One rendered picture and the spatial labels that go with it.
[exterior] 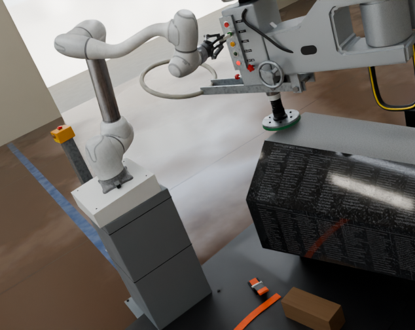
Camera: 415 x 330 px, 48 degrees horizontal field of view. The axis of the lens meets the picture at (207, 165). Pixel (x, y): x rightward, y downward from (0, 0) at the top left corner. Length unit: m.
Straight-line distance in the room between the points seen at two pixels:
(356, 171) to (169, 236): 1.10
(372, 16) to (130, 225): 1.55
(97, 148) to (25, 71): 5.97
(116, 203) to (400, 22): 1.58
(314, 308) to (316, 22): 1.39
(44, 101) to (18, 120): 0.54
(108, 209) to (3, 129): 6.08
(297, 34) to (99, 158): 1.18
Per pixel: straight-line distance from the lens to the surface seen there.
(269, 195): 2.46
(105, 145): 2.50
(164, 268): 2.73
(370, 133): 2.37
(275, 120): 2.63
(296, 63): 2.33
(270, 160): 2.51
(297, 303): 2.56
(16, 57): 8.36
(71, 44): 2.31
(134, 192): 2.49
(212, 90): 2.75
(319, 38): 2.24
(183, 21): 2.03
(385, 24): 2.13
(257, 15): 2.35
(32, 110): 8.46
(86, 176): 3.51
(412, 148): 2.18
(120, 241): 2.54
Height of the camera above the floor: 1.92
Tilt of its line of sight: 25 degrees down
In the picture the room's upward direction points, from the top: 21 degrees counter-clockwise
